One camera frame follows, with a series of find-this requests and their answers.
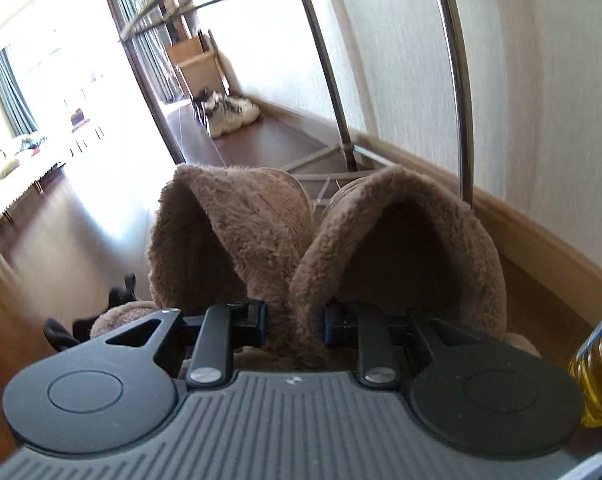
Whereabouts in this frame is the taupe plush slipper boot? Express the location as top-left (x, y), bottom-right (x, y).
top-left (288, 164), bottom-right (540, 372)
top-left (148, 162), bottom-right (315, 357)

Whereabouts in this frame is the grey-green curtain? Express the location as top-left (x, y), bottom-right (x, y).
top-left (110, 0), bottom-right (178, 107)
top-left (0, 46), bottom-right (38, 135)

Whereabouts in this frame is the yellow cooking oil bottle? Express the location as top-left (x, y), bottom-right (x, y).
top-left (568, 297), bottom-right (602, 429)

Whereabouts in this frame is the metal corner rack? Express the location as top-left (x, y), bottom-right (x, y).
top-left (94, 0), bottom-right (476, 211)

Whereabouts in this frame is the sofa with cream cover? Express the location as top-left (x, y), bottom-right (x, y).
top-left (0, 132), bottom-right (68, 261)

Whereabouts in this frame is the brown shoe cream fleece trim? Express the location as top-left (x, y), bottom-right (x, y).
top-left (90, 300), bottom-right (157, 341)

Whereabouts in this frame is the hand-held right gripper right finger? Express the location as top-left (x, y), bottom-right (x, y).
top-left (323, 302), bottom-right (485, 391)

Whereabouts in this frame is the row of sneakers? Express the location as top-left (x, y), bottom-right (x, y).
top-left (193, 88), bottom-right (262, 137)

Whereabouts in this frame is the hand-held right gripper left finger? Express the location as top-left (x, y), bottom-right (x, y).
top-left (105, 299), bottom-right (270, 391)

